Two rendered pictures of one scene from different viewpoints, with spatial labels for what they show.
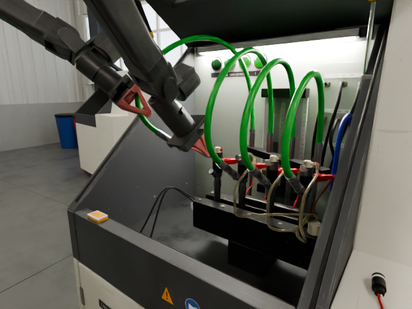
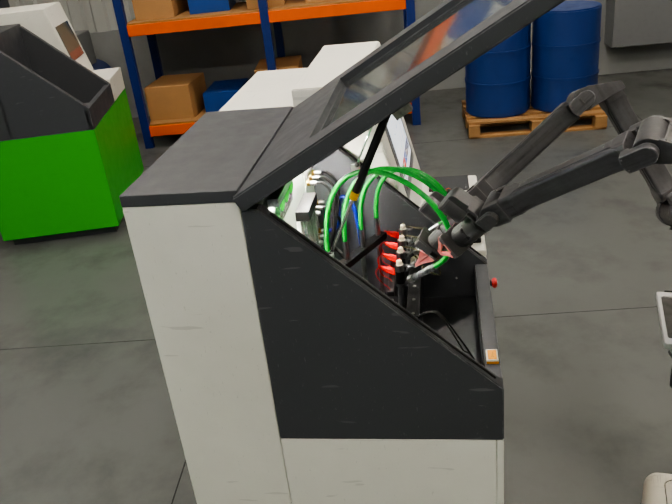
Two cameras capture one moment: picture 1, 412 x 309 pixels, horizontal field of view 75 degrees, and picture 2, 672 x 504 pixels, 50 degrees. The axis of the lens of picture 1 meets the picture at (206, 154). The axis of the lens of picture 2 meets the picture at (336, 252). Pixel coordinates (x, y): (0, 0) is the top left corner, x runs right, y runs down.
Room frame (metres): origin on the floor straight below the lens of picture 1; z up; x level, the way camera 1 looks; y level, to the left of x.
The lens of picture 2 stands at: (1.68, 1.49, 2.05)
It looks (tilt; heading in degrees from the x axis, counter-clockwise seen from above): 26 degrees down; 243
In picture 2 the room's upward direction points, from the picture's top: 7 degrees counter-clockwise
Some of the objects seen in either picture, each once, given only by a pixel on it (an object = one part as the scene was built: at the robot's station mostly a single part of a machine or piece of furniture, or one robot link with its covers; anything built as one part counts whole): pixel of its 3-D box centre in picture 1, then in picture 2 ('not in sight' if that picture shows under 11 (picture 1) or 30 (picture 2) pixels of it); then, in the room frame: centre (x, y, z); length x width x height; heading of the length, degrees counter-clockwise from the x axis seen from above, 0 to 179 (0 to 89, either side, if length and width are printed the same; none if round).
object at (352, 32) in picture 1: (265, 43); (293, 164); (0.92, -0.19, 1.43); 0.54 x 0.03 x 0.02; 53
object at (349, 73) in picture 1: (338, 118); (316, 206); (0.78, -0.38, 1.20); 0.13 x 0.03 x 0.31; 53
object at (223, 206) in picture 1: (254, 236); (405, 307); (0.64, -0.13, 0.91); 0.34 x 0.10 x 0.15; 53
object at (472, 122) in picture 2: not in sight; (530, 66); (-3.03, -3.46, 0.51); 1.20 x 0.85 x 1.02; 146
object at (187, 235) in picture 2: not in sight; (281, 314); (0.87, -0.59, 0.75); 1.40 x 0.28 x 1.50; 53
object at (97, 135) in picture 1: (111, 111); not in sight; (3.93, 1.38, 1.00); 1.30 x 1.09 x 1.99; 44
